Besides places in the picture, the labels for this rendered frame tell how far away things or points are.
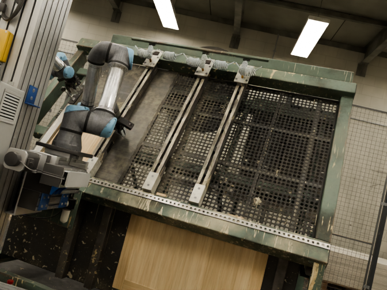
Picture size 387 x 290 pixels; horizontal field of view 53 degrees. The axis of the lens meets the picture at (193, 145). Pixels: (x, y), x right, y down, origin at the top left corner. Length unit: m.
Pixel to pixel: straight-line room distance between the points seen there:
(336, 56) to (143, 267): 6.48
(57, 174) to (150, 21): 6.84
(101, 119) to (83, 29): 6.70
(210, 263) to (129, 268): 0.53
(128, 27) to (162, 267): 6.48
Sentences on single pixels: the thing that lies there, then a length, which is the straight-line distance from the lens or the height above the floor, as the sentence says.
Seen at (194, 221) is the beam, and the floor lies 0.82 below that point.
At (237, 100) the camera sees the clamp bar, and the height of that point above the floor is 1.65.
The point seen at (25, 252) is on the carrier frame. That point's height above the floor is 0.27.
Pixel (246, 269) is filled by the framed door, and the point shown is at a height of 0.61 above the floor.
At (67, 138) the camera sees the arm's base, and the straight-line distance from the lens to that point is 2.06.
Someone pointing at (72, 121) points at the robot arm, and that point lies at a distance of 2.07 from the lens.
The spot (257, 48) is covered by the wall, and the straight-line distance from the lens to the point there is 8.06.
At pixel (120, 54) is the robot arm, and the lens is 2.22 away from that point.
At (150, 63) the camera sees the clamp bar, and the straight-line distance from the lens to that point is 3.06.
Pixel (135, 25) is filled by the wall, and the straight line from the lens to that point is 8.43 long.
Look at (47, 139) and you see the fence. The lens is 2.86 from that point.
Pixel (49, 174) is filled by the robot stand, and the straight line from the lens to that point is 1.79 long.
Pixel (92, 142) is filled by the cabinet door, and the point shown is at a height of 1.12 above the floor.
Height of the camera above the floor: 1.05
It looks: 5 degrees up
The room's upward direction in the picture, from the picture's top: 14 degrees clockwise
